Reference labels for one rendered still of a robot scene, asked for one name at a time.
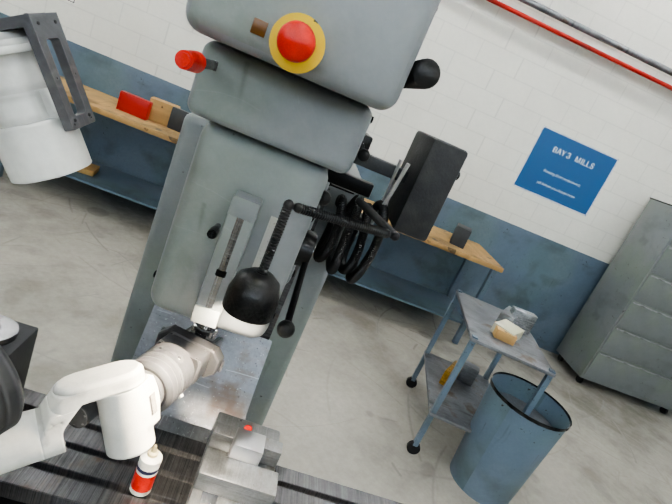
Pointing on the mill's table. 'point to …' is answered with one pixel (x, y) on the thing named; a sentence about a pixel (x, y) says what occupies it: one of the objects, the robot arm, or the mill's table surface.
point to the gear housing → (279, 108)
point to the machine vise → (218, 442)
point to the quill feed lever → (298, 283)
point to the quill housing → (216, 183)
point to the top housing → (336, 63)
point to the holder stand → (18, 344)
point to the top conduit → (423, 74)
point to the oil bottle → (146, 472)
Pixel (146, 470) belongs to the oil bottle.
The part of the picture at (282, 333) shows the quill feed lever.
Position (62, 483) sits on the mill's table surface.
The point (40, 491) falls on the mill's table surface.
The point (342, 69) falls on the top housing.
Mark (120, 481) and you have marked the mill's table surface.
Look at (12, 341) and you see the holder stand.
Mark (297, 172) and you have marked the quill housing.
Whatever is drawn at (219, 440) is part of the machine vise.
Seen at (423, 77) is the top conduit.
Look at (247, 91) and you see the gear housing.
